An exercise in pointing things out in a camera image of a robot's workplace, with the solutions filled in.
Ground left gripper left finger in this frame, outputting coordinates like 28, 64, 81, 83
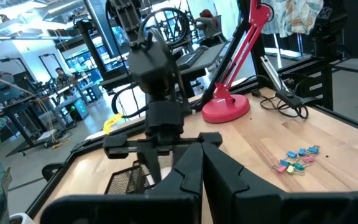
40, 142, 204, 224

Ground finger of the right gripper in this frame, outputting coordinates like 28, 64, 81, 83
172, 144, 198, 170
136, 146, 163, 185

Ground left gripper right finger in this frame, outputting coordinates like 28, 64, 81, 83
201, 141, 358, 224

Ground black mesh desk organizer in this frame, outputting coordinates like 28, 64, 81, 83
104, 154, 174, 196

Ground red desk lamp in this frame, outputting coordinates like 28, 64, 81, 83
201, 0, 272, 124

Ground black keyboard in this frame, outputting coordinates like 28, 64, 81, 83
175, 45, 210, 70

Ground person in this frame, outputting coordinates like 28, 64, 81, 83
55, 67, 75, 87
193, 8, 221, 40

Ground pale leaf print cloth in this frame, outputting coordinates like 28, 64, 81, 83
261, 0, 325, 39

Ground yellow cable tag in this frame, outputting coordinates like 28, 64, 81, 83
103, 113, 124, 136

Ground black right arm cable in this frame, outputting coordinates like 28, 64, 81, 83
110, 6, 191, 119

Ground black lamp cable with switch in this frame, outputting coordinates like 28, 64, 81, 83
249, 73, 318, 120

